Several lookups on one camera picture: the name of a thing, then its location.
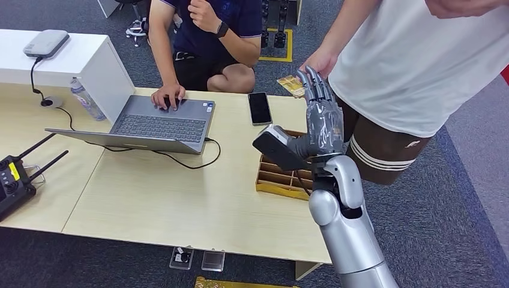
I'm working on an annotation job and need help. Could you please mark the seated person's left hand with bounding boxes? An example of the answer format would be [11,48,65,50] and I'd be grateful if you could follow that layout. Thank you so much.
[187,0,222,35]

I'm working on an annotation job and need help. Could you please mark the standing person's right hand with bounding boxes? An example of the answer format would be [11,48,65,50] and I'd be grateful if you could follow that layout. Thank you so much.
[299,47,340,80]

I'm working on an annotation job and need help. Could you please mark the standing person's left hand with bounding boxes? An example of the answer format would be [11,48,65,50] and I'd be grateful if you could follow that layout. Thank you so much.
[424,0,509,20]

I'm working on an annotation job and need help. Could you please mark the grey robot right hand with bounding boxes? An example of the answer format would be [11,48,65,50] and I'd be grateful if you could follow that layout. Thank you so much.
[287,65,345,160]

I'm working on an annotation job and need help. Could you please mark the seated person's right hand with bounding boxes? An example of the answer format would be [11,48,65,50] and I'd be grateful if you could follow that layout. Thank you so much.
[151,82,187,111]

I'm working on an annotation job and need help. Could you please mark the gold patterned card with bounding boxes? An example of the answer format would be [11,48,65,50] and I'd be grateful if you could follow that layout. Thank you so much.
[277,75,306,98]

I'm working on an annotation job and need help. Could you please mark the seated person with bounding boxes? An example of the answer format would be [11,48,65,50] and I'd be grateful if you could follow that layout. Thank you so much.
[147,0,264,111]

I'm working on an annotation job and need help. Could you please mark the wooden card organizer box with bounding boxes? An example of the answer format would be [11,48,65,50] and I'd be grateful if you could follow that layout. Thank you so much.
[255,129,315,202]

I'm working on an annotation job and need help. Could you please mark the standing person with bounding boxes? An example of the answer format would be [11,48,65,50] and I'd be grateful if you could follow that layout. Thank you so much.
[299,0,509,187]

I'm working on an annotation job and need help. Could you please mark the grey laptop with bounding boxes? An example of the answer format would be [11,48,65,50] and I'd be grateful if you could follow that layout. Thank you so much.
[44,94,216,155]

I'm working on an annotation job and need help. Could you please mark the black robot legs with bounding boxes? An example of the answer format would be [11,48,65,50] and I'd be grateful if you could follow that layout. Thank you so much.
[260,0,289,50]

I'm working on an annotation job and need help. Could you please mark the black smartphone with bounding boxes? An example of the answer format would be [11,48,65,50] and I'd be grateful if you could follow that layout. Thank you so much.
[247,92,273,127]

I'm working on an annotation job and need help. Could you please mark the office chair base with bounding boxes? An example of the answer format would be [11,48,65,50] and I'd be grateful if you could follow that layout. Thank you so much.
[117,0,150,48]

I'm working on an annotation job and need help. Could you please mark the clear plastic water bottle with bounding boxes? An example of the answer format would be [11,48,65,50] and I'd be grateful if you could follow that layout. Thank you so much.
[70,77,107,122]

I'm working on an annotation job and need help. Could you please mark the white cabinet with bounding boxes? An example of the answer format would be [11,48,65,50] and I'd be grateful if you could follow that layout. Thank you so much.
[0,29,136,125]

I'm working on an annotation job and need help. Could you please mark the white furniture piece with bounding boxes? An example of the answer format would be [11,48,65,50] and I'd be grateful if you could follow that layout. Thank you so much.
[97,0,121,19]

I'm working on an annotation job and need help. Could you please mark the grey flat box device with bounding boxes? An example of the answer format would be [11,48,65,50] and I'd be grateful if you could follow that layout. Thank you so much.
[23,29,71,59]

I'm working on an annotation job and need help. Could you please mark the pale desk leg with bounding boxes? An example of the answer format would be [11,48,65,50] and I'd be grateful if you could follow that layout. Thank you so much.
[295,261,324,281]

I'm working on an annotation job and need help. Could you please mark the black remote controller with antennas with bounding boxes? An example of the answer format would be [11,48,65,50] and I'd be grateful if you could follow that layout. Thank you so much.
[0,133,70,222]

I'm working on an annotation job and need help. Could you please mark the gold patterned sheet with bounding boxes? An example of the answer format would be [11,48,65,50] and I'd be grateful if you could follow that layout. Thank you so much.
[194,277,300,288]

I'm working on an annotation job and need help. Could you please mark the black wrist camera with pale box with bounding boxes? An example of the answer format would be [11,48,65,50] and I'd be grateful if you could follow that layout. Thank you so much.
[251,124,315,172]

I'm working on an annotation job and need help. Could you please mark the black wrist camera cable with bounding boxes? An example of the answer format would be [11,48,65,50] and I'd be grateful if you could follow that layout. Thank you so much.
[294,170,313,197]

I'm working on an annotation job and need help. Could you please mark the black laptop power cable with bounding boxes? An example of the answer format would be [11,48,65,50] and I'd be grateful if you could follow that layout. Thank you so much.
[83,137,221,170]

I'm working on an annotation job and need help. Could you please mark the grey desk cable grommet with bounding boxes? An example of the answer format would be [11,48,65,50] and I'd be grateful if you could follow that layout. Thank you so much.
[40,96,64,109]

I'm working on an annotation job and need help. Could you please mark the black device cable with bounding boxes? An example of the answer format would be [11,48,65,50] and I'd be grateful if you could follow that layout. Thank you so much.
[30,56,76,132]

